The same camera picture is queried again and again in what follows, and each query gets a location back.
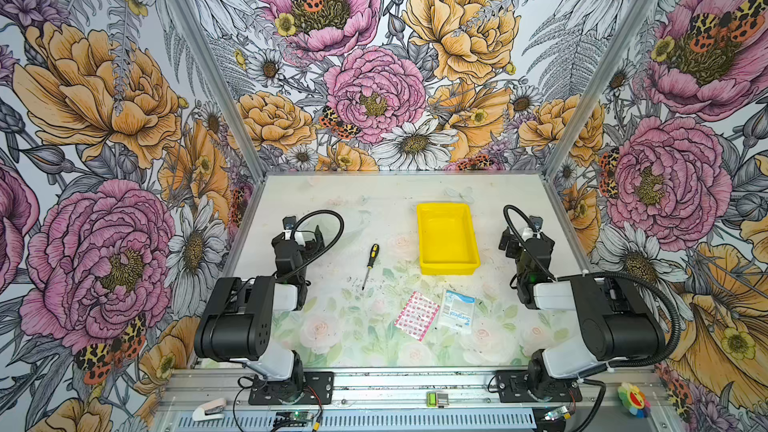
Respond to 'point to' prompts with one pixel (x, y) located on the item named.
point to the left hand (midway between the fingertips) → (304, 235)
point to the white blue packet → (457, 313)
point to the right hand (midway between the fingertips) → (522, 237)
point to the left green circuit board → (292, 418)
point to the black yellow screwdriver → (374, 253)
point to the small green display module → (434, 399)
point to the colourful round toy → (634, 400)
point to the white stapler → (212, 409)
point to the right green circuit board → (559, 413)
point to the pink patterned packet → (417, 317)
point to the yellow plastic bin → (448, 244)
